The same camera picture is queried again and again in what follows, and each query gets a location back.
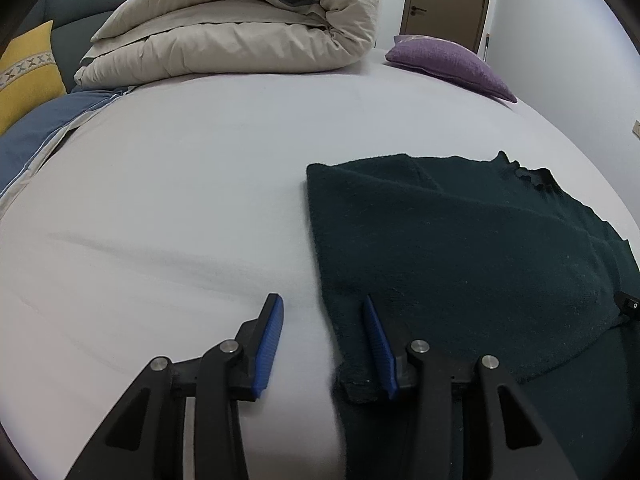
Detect blue pillow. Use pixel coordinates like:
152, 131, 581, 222
0, 87, 133, 211

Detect grey upholstered headboard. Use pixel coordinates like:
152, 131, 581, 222
20, 0, 160, 93

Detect dark green knit sweater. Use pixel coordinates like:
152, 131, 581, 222
306, 151, 640, 480

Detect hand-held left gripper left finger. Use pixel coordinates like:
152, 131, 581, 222
65, 293, 285, 480

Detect beige rolled duvet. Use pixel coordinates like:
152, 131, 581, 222
74, 0, 381, 92

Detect yellow cushion with patterned band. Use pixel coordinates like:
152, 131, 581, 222
0, 20, 68, 136

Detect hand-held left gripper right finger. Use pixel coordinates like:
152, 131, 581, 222
360, 294, 579, 480

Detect bed with white sheet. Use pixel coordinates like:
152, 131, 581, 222
0, 47, 640, 480

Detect purple cushion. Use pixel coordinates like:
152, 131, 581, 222
385, 34, 518, 105

